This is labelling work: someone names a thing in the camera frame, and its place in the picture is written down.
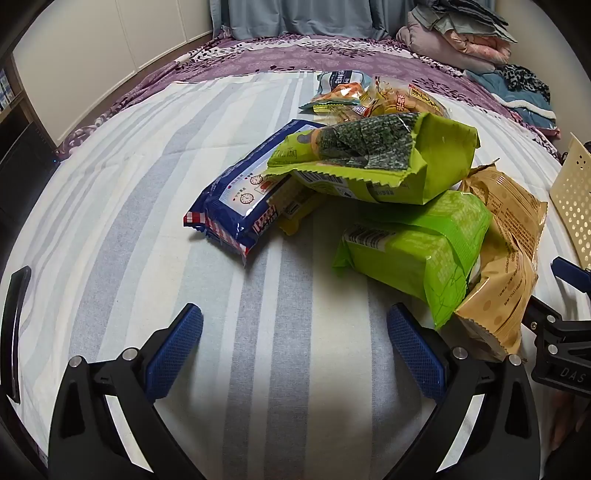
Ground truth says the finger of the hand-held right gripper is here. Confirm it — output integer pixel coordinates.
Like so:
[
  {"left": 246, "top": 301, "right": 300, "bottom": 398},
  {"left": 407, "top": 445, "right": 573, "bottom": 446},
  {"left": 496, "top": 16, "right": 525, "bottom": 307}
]
[
  {"left": 523, "top": 295, "right": 566, "bottom": 333},
  {"left": 551, "top": 257, "right": 591, "bottom": 296}
]

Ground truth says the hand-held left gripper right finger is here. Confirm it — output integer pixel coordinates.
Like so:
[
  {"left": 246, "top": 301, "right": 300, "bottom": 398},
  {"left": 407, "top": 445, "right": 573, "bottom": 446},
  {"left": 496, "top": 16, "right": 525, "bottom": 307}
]
[{"left": 385, "top": 302, "right": 541, "bottom": 480}]

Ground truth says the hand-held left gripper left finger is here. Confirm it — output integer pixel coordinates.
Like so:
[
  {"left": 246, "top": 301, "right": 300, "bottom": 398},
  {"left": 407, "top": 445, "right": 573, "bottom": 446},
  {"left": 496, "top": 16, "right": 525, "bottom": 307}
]
[{"left": 48, "top": 302, "right": 206, "bottom": 480}]

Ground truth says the cream perforated plastic basket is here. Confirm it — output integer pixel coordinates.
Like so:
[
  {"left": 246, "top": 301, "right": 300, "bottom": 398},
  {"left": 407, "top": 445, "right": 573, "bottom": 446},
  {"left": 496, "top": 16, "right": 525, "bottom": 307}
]
[{"left": 549, "top": 133, "right": 591, "bottom": 271}]

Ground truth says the plain green snack packet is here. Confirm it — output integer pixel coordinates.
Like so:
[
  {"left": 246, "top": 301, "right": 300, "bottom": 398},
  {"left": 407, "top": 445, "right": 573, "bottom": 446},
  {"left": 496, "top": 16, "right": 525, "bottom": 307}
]
[{"left": 333, "top": 189, "right": 492, "bottom": 329}]

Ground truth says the blue striped snack pack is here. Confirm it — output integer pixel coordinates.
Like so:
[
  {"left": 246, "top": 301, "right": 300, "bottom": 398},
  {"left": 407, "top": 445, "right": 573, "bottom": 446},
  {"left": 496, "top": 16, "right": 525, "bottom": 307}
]
[{"left": 184, "top": 119, "right": 326, "bottom": 268}]

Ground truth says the yellow snack packet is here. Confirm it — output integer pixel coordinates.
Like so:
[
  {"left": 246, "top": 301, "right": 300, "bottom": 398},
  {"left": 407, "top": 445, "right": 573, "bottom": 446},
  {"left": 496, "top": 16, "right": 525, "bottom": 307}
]
[{"left": 268, "top": 178, "right": 321, "bottom": 236}]

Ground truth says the green seaweed snack bag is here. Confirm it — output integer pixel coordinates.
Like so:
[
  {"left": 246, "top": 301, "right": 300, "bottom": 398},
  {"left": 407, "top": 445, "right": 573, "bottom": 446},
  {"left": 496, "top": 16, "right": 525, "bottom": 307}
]
[{"left": 264, "top": 113, "right": 478, "bottom": 206}]

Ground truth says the clear cracker bag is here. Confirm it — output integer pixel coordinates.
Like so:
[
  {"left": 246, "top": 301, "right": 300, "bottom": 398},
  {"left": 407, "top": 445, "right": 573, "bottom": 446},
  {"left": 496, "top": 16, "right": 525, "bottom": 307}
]
[{"left": 314, "top": 76, "right": 450, "bottom": 120}]

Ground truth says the light blue snack packet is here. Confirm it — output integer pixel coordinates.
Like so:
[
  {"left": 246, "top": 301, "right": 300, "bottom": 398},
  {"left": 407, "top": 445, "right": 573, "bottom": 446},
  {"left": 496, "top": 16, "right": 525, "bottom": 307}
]
[{"left": 299, "top": 71, "right": 376, "bottom": 112}]

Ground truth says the person's right hand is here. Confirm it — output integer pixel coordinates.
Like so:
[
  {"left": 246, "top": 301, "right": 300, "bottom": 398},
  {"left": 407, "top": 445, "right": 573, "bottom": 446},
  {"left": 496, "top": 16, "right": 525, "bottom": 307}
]
[{"left": 549, "top": 392, "right": 583, "bottom": 455}]

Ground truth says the striped blanket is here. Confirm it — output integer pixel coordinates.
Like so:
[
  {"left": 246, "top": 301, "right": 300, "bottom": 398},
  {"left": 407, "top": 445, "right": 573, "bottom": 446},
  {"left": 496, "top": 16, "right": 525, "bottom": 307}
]
[{"left": 0, "top": 69, "right": 591, "bottom": 480}]

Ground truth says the black phone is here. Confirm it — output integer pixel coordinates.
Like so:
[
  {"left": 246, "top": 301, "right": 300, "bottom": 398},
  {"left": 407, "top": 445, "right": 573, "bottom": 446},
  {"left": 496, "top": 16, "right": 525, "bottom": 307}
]
[{"left": 0, "top": 265, "right": 32, "bottom": 404}]

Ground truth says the blue folded towel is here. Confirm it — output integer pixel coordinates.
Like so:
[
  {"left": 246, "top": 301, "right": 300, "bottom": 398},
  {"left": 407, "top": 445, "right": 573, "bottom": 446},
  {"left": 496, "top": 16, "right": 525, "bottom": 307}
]
[{"left": 466, "top": 69, "right": 559, "bottom": 130}]

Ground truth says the leopard print cloth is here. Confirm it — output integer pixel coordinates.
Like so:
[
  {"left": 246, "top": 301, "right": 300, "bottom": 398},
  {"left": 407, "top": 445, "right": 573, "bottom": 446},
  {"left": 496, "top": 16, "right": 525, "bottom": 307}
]
[{"left": 496, "top": 64, "right": 552, "bottom": 104}]

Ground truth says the pink folded quilt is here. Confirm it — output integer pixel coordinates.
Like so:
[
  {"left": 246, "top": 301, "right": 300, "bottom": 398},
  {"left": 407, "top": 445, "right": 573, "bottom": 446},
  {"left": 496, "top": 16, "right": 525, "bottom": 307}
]
[{"left": 443, "top": 30, "right": 511, "bottom": 65}]

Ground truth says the purple floral bedsheet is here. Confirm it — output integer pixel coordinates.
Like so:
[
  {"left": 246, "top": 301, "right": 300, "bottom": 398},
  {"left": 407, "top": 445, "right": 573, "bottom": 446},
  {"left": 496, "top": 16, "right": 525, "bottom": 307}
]
[{"left": 55, "top": 25, "right": 561, "bottom": 160}]

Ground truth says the blue curtain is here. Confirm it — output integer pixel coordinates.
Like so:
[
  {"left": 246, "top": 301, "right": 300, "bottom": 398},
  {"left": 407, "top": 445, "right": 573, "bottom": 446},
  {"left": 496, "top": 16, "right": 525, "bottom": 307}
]
[{"left": 208, "top": 0, "right": 416, "bottom": 42}]

